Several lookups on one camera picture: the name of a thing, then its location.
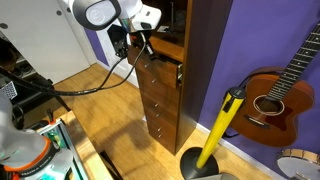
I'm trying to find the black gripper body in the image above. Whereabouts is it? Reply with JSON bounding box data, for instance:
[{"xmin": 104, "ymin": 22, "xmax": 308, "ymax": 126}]
[{"xmin": 107, "ymin": 24, "xmax": 130, "ymax": 58}]

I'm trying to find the wooden drawer with metal knobs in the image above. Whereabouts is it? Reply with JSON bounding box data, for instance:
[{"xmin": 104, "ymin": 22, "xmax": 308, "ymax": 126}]
[{"xmin": 127, "ymin": 44, "xmax": 184, "ymax": 90}]

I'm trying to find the white door panel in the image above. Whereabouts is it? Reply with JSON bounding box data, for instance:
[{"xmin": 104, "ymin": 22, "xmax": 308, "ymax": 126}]
[{"xmin": 0, "ymin": 0, "xmax": 92, "ymax": 85}]

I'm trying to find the white paper item on shelf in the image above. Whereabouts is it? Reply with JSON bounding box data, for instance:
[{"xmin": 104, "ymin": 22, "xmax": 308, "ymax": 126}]
[{"xmin": 156, "ymin": 25, "xmax": 171, "ymax": 34}]

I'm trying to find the tall dark wooden cabinet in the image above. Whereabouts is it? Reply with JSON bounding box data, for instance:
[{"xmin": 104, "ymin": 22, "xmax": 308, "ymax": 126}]
[{"xmin": 127, "ymin": 0, "xmax": 234, "ymax": 156}]

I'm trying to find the light wooden workbench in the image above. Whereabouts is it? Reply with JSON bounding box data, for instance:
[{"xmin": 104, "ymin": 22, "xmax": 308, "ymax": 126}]
[{"xmin": 54, "ymin": 110, "xmax": 114, "ymax": 180}]

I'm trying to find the black white checkered marker card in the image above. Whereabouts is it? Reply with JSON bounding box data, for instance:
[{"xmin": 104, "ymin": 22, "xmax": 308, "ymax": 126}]
[{"xmin": 0, "ymin": 80, "xmax": 18, "ymax": 101}]

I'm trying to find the grey rounded object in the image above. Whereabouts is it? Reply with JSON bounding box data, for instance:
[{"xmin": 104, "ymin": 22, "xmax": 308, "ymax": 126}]
[{"xmin": 191, "ymin": 172, "xmax": 240, "ymax": 180}]

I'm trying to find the brown acoustic guitar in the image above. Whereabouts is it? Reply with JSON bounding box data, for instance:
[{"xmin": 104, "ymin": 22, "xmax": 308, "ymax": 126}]
[{"xmin": 229, "ymin": 20, "xmax": 320, "ymax": 148}]

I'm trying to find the banjo with white head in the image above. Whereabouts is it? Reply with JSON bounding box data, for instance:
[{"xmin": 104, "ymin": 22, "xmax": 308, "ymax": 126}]
[{"xmin": 276, "ymin": 148, "xmax": 320, "ymax": 180}]

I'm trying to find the aluminium frame with green light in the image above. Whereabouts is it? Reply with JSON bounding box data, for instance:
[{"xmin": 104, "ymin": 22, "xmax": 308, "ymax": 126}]
[{"xmin": 36, "ymin": 118, "xmax": 89, "ymax": 180}]

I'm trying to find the yellow stanchion post black base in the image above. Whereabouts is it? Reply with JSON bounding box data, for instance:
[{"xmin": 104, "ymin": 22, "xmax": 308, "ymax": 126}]
[{"xmin": 179, "ymin": 86, "xmax": 247, "ymax": 180}]

